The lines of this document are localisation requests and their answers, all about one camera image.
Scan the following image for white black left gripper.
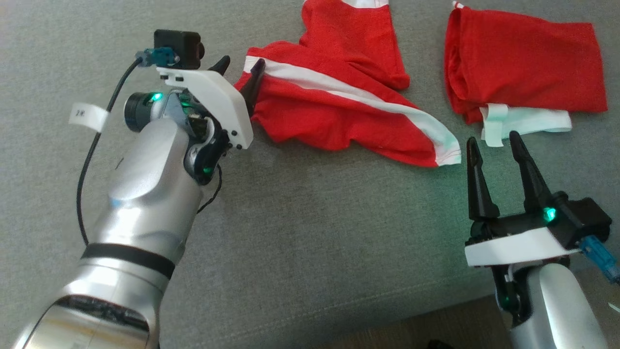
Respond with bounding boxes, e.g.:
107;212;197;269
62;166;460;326
156;55;266;185

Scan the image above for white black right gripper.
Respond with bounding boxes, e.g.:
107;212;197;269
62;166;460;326
464;130;580;315

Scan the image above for red white-striped mesh shorts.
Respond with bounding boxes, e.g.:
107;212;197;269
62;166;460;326
234;0;462;168

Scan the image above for red Bulls 23 jersey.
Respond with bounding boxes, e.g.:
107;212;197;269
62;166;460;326
444;1;608;148

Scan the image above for large grey sofa seat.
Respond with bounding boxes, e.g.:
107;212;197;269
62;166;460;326
0;0;620;349

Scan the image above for black cable teal connector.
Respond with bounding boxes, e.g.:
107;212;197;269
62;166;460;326
76;47;177;245
579;236;620;284

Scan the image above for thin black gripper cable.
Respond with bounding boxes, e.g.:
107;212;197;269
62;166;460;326
196;164;223;215

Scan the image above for white paper cable label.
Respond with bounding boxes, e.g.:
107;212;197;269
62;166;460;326
69;102;110;133

